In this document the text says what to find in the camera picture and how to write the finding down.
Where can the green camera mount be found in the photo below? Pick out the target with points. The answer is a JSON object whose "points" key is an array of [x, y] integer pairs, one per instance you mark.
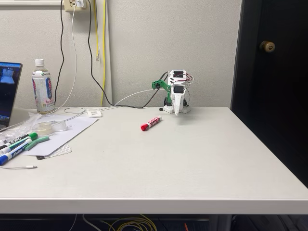
{"points": [[163, 84]]}

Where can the grey mesh mat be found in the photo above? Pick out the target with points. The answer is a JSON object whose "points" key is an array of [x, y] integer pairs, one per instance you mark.
{"points": [[62, 151]]}

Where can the white window trim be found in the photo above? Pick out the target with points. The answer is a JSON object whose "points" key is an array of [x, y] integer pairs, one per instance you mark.
{"points": [[29, 2]]}

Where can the clear plastic bag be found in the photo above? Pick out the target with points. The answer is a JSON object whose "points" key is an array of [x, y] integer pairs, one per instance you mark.
{"points": [[14, 132]]}

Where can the grey table leg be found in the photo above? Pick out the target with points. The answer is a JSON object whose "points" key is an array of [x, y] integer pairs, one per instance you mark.
{"points": [[221, 222]]}

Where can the clear plastic drink bottle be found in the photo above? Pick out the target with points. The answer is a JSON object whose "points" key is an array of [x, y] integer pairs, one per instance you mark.
{"points": [[43, 91]]}

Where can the green label Expo marker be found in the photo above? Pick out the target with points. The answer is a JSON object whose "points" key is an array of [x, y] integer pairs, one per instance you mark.
{"points": [[20, 145]]}

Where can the silver laptop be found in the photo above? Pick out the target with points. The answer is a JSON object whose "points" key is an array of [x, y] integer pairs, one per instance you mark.
{"points": [[7, 96]]}

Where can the white paper sheet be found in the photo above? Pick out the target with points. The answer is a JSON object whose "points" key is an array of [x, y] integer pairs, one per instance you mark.
{"points": [[72, 130]]}

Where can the beige wall outlet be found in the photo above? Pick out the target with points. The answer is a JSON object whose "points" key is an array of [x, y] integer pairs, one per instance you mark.
{"points": [[69, 8]]}

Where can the small white adapter hub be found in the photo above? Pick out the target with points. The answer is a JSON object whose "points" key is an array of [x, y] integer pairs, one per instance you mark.
{"points": [[94, 113]]}

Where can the brass door knob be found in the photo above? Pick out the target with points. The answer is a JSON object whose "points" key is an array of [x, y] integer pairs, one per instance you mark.
{"points": [[266, 46]]}

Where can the blue capped Expo marker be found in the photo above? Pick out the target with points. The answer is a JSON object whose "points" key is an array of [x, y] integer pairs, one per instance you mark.
{"points": [[7, 157]]}

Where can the red Expo marker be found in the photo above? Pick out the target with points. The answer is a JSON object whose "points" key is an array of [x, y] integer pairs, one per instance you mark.
{"points": [[151, 122]]}

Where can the pale green plastic tool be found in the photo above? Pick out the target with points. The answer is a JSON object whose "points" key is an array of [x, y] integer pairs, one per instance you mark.
{"points": [[41, 139]]}

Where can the white charger plug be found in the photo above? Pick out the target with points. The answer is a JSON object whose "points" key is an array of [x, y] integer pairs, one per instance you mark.
{"points": [[80, 3]]}

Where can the green capped Expo marker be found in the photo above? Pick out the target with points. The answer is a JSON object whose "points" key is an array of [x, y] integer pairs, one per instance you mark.
{"points": [[33, 135]]}

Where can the black door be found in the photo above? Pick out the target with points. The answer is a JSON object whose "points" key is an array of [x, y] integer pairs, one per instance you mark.
{"points": [[276, 96]]}

